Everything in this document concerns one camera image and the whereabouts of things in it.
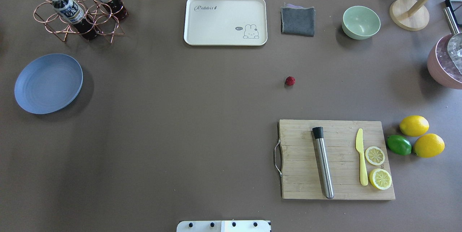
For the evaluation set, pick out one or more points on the red strawberry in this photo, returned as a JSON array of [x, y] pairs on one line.
[[290, 81]]

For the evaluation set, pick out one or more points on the blue plastic plate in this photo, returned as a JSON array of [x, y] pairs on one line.
[[48, 84]]

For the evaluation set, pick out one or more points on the cream rabbit tray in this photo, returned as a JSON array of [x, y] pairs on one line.
[[225, 23]]

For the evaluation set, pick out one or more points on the steel muddler black tip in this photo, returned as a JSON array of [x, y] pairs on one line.
[[326, 180]]

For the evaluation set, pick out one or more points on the grey folded cloth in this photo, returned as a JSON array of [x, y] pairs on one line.
[[298, 20]]

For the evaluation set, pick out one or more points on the wooden cutting board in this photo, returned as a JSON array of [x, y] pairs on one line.
[[300, 168]]

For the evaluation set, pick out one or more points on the yellow plastic knife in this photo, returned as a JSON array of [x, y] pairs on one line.
[[360, 149]]

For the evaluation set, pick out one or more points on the green bowl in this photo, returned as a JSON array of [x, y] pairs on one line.
[[360, 23]]

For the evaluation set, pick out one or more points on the lemon half near knife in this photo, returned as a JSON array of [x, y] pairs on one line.
[[375, 156]]

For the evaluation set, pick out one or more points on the lemon half board edge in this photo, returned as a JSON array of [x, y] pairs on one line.
[[380, 179]]

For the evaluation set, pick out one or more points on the green lime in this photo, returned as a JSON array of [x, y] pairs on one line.
[[399, 144]]

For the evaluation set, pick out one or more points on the whole yellow lemon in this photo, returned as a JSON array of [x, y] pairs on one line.
[[414, 125], [429, 145]]

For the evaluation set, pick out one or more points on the wooden stand round base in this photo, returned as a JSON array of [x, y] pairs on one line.
[[409, 14]]

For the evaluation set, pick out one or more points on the pink bowl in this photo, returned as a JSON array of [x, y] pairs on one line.
[[441, 67]]

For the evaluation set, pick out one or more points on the metal ice scoop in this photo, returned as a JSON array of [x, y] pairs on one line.
[[454, 46]]

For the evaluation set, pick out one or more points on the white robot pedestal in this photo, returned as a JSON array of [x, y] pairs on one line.
[[251, 225]]

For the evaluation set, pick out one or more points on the copper wire bottle rack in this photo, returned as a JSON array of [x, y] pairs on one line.
[[106, 24]]

